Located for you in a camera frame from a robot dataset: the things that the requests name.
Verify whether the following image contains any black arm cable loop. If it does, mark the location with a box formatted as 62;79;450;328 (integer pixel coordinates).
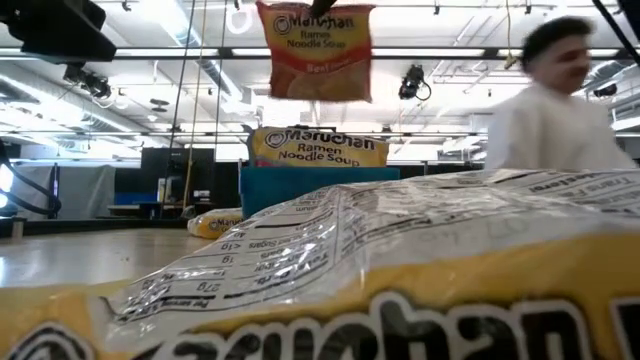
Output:
0;139;64;221

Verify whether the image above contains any red beef ramen packet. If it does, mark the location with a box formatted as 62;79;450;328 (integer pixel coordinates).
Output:
247;126;391;169
255;0;377;104

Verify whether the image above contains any white hanging cable ring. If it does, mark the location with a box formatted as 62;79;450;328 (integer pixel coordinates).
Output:
225;3;257;35

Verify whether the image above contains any thin black ceiling rail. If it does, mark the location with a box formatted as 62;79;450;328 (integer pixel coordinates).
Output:
0;130;491;139

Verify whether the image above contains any black aluminium table frame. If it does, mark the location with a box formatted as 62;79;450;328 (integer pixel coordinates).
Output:
0;215;191;240

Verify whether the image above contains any person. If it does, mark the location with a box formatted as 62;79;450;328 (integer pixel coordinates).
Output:
483;14;640;172

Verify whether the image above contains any yellow hook on cord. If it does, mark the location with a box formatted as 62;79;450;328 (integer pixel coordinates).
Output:
503;0;519;71

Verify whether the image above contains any yellow creamy chicken ramen packet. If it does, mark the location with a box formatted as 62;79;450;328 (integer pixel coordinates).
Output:
186;207;245;240
0;167;640;360

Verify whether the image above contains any blue plastic bin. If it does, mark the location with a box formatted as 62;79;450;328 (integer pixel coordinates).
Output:
238;165;401;220

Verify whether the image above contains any blue crate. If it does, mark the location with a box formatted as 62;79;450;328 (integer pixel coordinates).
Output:
114;192;159;205

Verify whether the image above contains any grey tarp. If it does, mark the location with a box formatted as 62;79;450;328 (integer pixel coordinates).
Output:
13;163;117;207

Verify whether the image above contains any silver ceiling air duct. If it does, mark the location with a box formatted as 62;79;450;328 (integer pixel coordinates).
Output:
0;62;131;134
142;0;246;101

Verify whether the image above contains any black room partition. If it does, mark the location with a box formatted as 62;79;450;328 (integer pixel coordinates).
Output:
398;162;486;180
139;147;216;207

